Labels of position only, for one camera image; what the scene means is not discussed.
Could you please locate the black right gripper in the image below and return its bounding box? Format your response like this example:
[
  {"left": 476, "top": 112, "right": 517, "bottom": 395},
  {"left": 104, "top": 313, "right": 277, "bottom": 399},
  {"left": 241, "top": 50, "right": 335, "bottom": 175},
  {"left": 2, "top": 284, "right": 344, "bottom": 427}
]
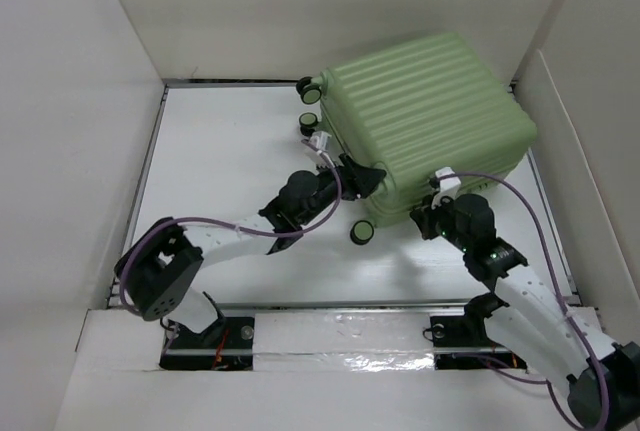
[{"left": 406, "top": 190, "right": 470, "bottom": 254}]

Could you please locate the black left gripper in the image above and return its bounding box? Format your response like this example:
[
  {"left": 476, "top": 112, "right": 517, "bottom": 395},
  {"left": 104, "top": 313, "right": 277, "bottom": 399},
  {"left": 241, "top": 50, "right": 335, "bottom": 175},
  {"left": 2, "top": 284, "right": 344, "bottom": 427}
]
[{"left": 297, "top": 156, "right": 384, "bottom": 228}]

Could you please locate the green suitcase with blue lining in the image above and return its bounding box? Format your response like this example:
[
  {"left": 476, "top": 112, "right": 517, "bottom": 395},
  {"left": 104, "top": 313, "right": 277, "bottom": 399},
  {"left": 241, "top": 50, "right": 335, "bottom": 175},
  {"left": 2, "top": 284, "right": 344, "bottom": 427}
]
[{"left": 296, "top": 32, "right": 537, "bottom": 227}]

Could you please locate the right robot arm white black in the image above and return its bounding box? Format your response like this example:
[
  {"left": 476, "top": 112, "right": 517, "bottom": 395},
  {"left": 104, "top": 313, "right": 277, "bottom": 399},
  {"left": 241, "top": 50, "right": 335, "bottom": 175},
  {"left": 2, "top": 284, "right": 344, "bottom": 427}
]
[{"left": 410, "top": 194, "right": 639, "bottom": 430}]

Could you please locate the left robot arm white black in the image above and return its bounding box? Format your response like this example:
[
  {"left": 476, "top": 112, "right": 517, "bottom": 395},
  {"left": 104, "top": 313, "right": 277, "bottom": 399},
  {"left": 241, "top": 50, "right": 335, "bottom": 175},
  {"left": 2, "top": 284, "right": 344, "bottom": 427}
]
[{"left": 114, "top": 154, "right": 387, "bottom": 348}]

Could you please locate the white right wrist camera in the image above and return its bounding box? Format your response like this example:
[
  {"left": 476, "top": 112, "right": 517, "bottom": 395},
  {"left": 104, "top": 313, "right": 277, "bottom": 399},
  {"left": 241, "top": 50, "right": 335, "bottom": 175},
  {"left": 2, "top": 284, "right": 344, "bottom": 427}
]
[{"left": 430, "top": 167, "right": 462, "bottom": 209}]

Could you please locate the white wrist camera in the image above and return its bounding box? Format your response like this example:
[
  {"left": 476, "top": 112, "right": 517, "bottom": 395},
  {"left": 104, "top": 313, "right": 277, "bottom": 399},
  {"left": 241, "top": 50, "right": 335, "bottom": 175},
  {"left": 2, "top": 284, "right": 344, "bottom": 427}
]
[
  {"left": 430, "top": 167, "right": 462, "bottom": 209},
  {"left": 302, "top": 131, "right": 332, "bottom": 168}
]

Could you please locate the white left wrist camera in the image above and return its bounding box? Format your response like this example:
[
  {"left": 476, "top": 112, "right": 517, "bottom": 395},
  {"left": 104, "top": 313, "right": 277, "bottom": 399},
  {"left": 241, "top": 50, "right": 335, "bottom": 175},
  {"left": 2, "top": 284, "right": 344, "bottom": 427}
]
[{"left": 302, "top": 131, "right": 332, "bottom": 168}]

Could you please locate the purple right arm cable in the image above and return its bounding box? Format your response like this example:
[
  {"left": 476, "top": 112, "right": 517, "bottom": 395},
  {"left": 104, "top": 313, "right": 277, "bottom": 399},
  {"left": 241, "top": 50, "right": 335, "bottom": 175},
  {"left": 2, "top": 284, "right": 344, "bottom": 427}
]
[{"left": 432, "top": 173, "right": 614, "bottom": 425}]

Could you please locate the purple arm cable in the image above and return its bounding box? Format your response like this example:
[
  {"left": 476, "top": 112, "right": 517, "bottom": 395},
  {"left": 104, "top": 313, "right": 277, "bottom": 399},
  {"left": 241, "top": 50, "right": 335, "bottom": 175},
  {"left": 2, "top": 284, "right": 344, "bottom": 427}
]
[
  {"left": 432, "top": 173, "right": 614, "bottom": 425},
  {"left": 118, "top": 148, "right": 344, "bottom": 352}
]

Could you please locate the metal base rail with foil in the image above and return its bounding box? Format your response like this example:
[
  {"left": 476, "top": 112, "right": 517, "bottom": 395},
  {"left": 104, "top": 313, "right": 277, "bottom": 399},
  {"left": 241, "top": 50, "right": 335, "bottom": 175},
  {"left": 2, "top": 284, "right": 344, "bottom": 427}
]
[{"left": 159, "top": 308, "right": 527, "bottom": 373}]

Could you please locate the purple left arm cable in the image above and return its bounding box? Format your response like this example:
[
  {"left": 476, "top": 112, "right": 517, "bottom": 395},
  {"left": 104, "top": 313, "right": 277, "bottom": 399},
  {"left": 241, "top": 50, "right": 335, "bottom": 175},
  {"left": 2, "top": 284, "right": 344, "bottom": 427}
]
[{"left": 118, "top": 148, "right": 344, "bottom": 352}]

